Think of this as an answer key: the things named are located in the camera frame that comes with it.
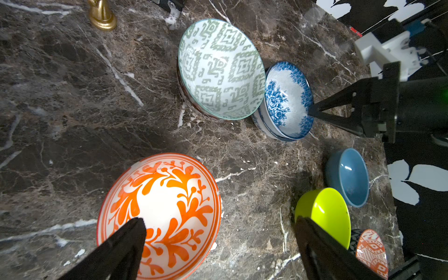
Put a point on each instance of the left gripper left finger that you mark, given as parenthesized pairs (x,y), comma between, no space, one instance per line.
(117,258)

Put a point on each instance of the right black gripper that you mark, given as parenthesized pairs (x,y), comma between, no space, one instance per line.
(390,107)

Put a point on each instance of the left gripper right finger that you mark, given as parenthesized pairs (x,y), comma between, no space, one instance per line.
(324,258)

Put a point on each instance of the blue floral bowl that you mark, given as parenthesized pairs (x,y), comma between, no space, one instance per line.
(283,114)

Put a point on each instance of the orange floral bowl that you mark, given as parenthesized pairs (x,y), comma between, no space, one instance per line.
(178,199)

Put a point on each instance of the white green-patterned bowl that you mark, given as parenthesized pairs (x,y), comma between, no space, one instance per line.
(221,69)

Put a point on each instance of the orange geometric bowl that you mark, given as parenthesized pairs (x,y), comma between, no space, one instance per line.
(367,246)

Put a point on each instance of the lime yellow bowl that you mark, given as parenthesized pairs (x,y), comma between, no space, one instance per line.
(328,209)

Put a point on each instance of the blue-grey bowl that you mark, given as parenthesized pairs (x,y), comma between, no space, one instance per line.
(346,172)

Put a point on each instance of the small gold object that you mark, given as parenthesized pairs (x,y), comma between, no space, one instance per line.
(101,15)

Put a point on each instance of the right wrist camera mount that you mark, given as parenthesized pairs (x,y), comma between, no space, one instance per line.
(390,44)

